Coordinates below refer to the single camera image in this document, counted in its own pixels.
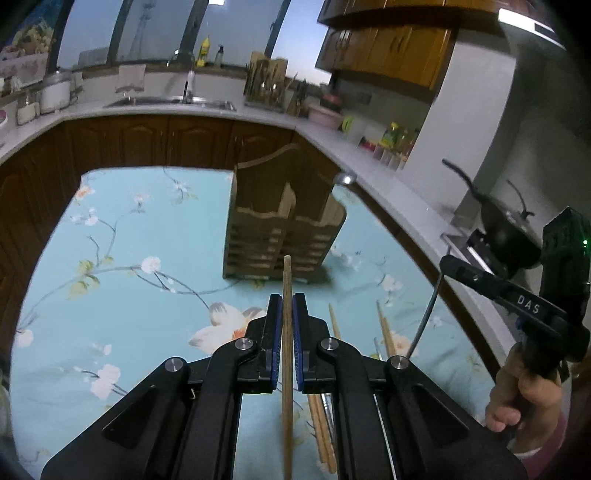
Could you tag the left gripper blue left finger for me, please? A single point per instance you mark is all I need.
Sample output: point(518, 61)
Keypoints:
point(269, 345)

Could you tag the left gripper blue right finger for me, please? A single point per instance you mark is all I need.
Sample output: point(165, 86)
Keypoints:
point(304, 344)

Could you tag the right human hand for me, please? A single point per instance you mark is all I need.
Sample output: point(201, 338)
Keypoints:
point(524, 399)

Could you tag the wooden chopstick centre carved end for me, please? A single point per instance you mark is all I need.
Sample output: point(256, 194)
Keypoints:
point(334, 322)

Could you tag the steel chopstick left pair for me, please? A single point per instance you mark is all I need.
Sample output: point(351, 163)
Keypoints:
point(329, 414)

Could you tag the wooden chopstick right pair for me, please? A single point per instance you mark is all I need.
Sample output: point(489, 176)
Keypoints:
point(387, 333)

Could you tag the black frying pan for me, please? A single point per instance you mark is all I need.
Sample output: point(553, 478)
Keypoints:
point(507, 243)

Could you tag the gas stove top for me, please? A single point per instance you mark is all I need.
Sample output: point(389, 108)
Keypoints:
point(466, 251)

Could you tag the wooden utensil holder caddy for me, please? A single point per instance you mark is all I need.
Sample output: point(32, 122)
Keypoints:
point(280, 206)

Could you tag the light blue floral tablecloth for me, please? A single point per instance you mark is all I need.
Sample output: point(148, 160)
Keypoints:
point(132, 275)

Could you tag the pink seasoning box set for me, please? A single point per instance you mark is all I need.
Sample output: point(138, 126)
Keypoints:
point(389, 158)

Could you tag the green yellow oil bottle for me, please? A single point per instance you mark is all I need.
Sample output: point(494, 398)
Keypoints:
point(393, 136)

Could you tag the pink basin stack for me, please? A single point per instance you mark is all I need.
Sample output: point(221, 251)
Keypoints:
point(324, 116)

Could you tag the knife block with knives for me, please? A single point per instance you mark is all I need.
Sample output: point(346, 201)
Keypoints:
point(296, 106)

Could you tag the dish drying rack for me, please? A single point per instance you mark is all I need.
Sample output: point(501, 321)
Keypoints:
point(266, 84)

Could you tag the clear spray bottle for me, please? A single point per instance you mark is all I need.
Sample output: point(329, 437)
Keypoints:
point(218, 58)

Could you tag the yellow dish soap bottle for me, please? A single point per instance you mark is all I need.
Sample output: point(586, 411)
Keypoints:
point(203, 52)

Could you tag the wooden upper cabinets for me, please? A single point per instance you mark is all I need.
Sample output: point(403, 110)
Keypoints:
point(407, 41)

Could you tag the white pot with lid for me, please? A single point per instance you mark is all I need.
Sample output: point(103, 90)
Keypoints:
point(55, 91)

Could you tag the tropical fruit wall poster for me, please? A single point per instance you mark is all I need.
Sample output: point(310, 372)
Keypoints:
point(24, 58)

